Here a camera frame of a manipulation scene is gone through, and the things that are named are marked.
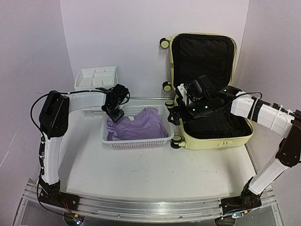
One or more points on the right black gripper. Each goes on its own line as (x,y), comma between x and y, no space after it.
(174,111)

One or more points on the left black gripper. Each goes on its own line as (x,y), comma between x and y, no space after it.
(115,117)

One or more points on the white perforated plastic basket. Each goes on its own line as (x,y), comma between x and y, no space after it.
(142,143)

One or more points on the purple cloth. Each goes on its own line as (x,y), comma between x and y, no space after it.
(147,124)

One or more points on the white plastic drawer organizer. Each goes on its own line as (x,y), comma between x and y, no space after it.
(96,77)

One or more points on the pale yellow hard suitcase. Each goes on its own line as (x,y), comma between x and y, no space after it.
(205,63)

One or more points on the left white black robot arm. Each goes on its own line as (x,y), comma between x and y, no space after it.
(53,124)

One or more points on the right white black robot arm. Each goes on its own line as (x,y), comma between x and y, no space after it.
(198,99)

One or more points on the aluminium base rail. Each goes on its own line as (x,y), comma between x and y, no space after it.
(143,211)

